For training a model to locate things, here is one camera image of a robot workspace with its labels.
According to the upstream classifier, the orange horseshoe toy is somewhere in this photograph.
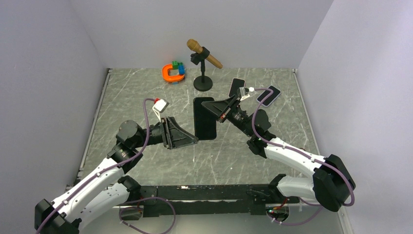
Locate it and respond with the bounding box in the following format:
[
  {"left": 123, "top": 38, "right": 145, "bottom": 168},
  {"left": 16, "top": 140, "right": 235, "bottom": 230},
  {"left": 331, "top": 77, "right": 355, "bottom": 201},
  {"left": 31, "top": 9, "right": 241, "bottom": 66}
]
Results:
[{"left": 162, "top": 64, "right": 185, "bottom": 83}]

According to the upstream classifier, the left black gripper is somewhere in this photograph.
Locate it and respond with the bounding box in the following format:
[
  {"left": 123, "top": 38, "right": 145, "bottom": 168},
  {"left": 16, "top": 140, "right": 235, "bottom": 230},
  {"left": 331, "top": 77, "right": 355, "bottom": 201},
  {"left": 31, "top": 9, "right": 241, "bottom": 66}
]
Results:
[{"left": 133, "top": 116, "right": 198, "bottom": 149}]

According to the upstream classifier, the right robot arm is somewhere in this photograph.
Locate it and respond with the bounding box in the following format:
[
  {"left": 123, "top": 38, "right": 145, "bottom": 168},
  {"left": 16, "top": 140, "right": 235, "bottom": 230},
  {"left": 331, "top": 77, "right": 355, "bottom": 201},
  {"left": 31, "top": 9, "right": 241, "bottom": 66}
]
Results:
[{"left": 201, "top": 96, "right": 356, "bottom": 212}]

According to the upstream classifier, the phone in pink case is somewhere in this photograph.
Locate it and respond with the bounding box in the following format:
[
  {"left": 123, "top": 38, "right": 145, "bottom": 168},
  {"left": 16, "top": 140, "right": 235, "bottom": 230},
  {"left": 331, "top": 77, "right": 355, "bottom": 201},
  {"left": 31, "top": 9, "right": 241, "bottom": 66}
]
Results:
[{"left": 228, "top": 78, "right": 245, "bottom": 98}]

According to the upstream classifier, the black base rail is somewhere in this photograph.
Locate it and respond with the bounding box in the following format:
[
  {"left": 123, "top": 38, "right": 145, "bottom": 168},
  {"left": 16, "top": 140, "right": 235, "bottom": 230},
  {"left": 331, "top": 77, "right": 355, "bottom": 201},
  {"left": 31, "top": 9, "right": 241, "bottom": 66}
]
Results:
[{"left": 122, "top": 184, "right": 299, "bottom": 217}]

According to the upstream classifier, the black microphone stand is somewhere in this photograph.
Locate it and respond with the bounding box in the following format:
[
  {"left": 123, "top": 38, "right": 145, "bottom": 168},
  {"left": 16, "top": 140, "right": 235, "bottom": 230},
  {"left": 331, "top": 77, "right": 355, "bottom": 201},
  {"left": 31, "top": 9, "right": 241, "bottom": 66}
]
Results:
[{"left": 193, "top": 60, "right": 213, "bottom": 92}]

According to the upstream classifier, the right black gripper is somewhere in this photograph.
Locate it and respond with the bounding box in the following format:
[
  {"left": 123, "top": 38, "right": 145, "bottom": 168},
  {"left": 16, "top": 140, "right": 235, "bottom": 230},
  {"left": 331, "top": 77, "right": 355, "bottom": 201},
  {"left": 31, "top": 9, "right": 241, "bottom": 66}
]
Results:
[{"left": 201, "top": 95, "right": 254, "bottom": 137}]

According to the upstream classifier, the green toy brick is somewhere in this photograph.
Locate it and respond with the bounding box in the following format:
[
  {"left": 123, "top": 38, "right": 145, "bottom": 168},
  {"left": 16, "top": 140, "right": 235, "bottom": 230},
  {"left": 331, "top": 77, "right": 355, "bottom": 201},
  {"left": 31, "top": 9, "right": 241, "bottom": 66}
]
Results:
[{"left": 171, "top": 60, "right": 180, "bottom": 70}]

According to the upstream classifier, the wooden toy microphone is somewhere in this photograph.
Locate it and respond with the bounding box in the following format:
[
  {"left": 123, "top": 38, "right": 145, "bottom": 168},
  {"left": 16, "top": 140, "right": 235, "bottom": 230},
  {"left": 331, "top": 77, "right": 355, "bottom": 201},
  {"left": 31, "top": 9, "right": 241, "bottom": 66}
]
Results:
[{"left": 187, "top": 39, "right": 223, "bottom": 69}]

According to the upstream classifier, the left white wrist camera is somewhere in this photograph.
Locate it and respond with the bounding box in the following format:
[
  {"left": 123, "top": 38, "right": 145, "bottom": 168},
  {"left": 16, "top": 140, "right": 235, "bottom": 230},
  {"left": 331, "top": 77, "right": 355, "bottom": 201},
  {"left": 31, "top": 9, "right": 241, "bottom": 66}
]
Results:
[{"left": 152, "top": 98, "right": 169, "bottom": 121}]

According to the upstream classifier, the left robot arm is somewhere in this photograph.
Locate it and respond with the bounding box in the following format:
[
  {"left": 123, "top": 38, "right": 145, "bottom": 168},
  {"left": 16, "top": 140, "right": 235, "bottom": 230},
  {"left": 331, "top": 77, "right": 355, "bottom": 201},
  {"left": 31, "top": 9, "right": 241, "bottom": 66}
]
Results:
[{"left": 35, "top": 117, "right": 199, "bottom": 234}]

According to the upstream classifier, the black phone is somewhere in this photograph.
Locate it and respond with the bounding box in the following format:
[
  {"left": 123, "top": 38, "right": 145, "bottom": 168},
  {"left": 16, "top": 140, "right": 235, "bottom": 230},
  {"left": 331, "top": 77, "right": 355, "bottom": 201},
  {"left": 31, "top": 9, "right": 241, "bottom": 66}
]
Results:
[{"left": 193, "top": 97, "right": 217, "bottom": 141}]

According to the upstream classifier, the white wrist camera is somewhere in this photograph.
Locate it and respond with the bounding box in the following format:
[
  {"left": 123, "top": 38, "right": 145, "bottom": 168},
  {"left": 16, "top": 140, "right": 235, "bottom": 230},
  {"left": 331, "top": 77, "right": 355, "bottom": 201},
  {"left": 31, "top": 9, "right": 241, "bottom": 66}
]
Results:
[
  {"left": 152, "top": 98, "right": 169, "bottom": 121},
  {"left": 237, "top": 87, "right": 255, "bottom": 101}
]

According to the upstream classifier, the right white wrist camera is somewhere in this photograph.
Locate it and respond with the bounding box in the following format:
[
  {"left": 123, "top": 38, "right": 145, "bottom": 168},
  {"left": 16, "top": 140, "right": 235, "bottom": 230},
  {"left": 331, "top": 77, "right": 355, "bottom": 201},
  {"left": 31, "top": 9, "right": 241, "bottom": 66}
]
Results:
[{"left": 237, "top": 87, "right": 255, "bottom": 101}]

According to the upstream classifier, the blue toy brick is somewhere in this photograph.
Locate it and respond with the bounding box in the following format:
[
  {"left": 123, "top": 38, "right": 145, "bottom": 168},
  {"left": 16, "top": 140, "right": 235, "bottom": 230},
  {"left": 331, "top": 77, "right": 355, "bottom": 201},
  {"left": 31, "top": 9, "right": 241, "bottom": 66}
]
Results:
[{"left": 178, "top": 65, "right": 185, "bottom": 75}]

